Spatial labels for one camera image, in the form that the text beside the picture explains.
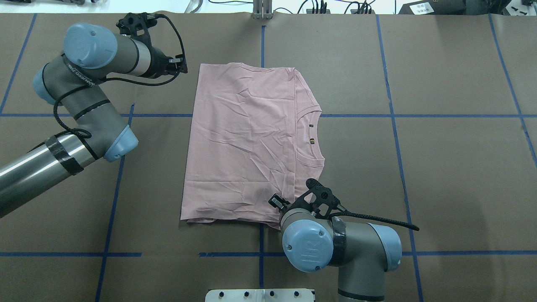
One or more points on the black power box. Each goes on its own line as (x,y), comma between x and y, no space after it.
(433,7)

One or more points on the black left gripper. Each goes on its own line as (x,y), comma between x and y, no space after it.
(158,62)

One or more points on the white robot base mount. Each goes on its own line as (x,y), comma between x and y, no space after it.
(261,295)

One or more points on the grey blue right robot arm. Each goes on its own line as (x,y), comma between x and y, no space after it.
(315,235)

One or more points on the aluminium frame post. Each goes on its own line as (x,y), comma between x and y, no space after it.
(262,9)

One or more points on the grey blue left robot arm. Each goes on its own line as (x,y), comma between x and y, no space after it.
(92,128)

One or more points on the pink Snoopy t-shirt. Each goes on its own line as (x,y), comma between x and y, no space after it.
(253,134)

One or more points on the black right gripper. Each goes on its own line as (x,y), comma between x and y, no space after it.
(277,202)

